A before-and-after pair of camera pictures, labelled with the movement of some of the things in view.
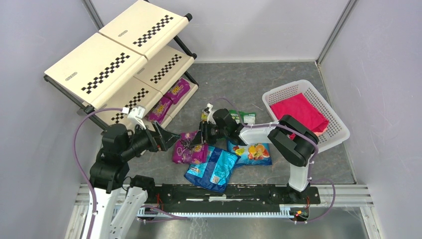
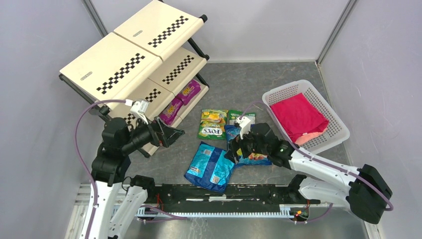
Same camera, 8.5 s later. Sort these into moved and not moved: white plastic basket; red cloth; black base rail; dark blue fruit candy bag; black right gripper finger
Moved: black right gripper finger
Not moved: white plastic basket; black base rail; dark blue fruit candy bag; red cloth
